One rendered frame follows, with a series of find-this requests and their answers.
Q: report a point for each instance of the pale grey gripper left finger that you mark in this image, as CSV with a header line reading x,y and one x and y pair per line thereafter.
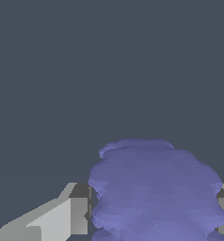
x,y
54,216

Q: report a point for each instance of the purple ridged lumpy object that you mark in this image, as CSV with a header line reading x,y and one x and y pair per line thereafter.
x,y
157,191

